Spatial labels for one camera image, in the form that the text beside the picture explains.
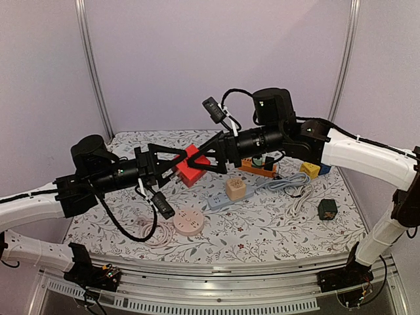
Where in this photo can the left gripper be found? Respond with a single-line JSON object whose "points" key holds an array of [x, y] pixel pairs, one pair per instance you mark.
{"points": [[145, 167]]}

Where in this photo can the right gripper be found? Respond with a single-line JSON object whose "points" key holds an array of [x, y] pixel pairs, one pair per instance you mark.
{"points": [[228, 149]]}

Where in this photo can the red cube socket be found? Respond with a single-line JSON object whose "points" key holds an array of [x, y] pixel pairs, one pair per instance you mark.
{"points": [[188, 175]]}

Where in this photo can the orange power strip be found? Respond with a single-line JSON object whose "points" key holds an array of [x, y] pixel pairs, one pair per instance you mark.
{"points": [[248, 166]]}

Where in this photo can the beige cube socket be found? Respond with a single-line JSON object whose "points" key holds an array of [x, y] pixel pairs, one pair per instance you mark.
{"points": [[235, 188]]}

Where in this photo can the mint green adapter plug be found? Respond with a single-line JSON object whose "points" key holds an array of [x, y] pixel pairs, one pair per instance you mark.
{"points": [[257, 161]]}

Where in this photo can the black charger plug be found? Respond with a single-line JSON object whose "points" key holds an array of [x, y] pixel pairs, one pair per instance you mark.
{"points": [[268, 163]]}

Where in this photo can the pink round power strip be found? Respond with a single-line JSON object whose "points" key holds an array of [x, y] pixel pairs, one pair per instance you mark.
{"points": [[188, 222]]}

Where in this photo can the yellow cube socket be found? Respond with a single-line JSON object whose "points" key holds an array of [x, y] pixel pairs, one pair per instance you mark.
{"points": [[310, 169]]}

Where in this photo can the white multi-switch power strip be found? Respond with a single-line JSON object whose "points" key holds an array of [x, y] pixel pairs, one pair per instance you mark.
{"points": [[128, 151]]}

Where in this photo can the blue-grey power strip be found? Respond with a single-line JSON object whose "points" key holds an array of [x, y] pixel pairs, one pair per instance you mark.
{"points": [[221, 201]]}

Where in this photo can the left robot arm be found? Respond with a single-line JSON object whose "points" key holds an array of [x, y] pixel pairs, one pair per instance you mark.
{"points": [[97, 172]]}

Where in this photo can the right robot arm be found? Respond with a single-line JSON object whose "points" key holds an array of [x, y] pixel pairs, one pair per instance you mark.
{"points": [[319, 141]]}

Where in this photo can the floral table mat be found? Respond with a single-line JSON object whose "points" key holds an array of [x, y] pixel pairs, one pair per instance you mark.
{"points": [[254, 230]]}

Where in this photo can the blue cube socket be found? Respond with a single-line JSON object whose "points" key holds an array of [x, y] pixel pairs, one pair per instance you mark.
{"points": [[324, 169]]}

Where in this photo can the dark green cube socket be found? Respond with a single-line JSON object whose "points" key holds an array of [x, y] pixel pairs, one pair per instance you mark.
{"points": [[327, 209]]}

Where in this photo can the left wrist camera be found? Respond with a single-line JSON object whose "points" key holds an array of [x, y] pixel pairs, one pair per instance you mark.
{"points": [[158, 200]]}

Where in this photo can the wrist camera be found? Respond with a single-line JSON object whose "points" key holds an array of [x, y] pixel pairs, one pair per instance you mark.
{"points": [[214, 109], [158, 200]]}

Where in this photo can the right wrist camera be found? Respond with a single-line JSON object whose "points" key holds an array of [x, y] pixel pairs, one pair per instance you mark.
{"points": [[214, 109]]}

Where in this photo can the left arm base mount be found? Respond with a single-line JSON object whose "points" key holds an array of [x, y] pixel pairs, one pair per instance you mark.
{"points": [[86, 275]]}

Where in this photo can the aluminium front rail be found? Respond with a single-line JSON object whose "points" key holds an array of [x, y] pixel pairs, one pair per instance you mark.
{"points": [[281, 287]]}

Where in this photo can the left aluminium post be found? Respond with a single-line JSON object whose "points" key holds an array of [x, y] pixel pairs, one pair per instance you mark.
{"points": [[81, 13]]}

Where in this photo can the aluminium post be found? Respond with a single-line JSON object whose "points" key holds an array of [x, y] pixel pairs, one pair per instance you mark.
{"points": [[81, 13], [350, 37]]}

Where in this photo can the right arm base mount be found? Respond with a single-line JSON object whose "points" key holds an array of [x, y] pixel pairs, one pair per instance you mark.
{"points": [[340, 278]]}

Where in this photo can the right aluminium post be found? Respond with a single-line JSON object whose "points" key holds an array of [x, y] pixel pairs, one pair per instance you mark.
{"points": [[350, 37]]}

